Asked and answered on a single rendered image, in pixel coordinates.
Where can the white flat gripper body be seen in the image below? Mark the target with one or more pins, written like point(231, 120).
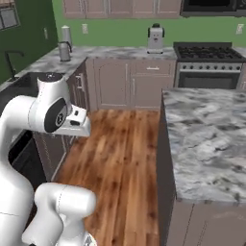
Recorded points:
point(77, 130)

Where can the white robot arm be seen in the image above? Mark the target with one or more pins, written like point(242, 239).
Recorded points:
point(19, 121)

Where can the black gas stove with oven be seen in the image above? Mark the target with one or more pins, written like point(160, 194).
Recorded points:
point(208, 68)

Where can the taupe base cabinet run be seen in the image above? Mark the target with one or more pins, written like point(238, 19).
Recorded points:
point(112, 85)

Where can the black dishwasher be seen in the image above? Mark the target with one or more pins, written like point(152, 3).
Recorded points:
point(27, 163)

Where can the grey metal kettle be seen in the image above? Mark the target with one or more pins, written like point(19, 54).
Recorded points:
point(64, 52)

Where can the black sink tap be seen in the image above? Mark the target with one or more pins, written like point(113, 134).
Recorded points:
point(11, 62)

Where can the white paper towel roll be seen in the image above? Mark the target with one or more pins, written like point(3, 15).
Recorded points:
point(66, 34)

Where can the kitchen island with marble top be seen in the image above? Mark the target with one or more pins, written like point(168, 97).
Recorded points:
point(165, 179)

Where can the white coffee machine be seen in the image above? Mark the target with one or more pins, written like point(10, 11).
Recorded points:
point(155, 38)

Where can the taupe upper cabinet run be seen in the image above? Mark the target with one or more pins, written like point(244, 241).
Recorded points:
point(121, 8)

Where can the black microwave oven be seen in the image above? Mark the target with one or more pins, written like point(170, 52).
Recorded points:
point(211, 7)

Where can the white wall outlet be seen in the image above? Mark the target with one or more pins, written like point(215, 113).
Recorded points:
point(85, 29)
point(45, 33)
point(240, 29)

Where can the window with grey frame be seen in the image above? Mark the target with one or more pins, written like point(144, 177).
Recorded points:
point(8, 14)

